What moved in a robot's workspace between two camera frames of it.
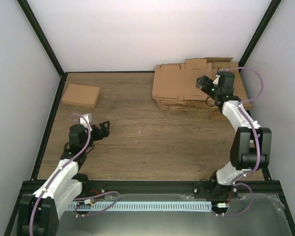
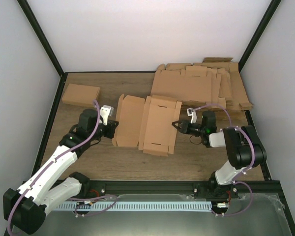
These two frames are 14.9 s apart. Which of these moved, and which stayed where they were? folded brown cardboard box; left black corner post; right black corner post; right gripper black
Moved: right gripper black
Stayed: right black corner post; left black corner post; folded brown cardboard box
